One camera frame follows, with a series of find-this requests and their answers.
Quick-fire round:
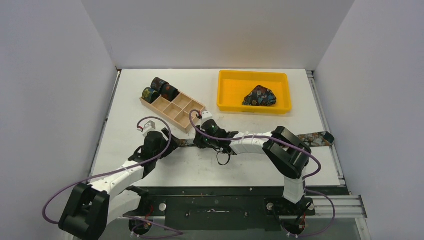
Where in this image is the orange grey floral tie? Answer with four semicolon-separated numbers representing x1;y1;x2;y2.
179;131;335;148

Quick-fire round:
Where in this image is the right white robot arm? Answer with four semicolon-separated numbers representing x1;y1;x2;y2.
193;120;312;215

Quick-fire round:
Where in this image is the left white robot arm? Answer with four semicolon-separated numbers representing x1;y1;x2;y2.
58;128;180;240

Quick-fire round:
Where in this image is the wooden compartment tray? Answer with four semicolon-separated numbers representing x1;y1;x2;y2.
139;93;206;134

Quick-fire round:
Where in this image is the yellow plastic bin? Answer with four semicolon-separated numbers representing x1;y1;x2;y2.
216;70;292;115

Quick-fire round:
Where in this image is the yellow floral rolled tie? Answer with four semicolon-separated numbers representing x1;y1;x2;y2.
141;87;161;104

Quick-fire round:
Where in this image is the red patterned rolled tie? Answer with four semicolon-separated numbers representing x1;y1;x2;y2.
160;83;180;102

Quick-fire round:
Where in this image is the dark floral folded tie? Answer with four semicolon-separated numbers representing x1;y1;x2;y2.
242;85;277;107

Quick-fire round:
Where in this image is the dark rolled tie rear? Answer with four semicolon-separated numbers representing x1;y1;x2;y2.
150;77;168;93

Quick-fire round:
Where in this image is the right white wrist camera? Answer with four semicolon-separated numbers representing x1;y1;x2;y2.
199;110;213;126

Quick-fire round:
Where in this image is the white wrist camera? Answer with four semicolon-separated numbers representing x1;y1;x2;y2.
199;110;213;126
137;120;156;137

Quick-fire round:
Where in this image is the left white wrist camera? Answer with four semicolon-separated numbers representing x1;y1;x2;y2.
137;120;156;137

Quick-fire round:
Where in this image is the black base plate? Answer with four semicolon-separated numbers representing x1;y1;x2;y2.
82;186;349;233

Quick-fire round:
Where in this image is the aluminium frame rail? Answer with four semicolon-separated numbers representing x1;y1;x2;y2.
64;195;374;240

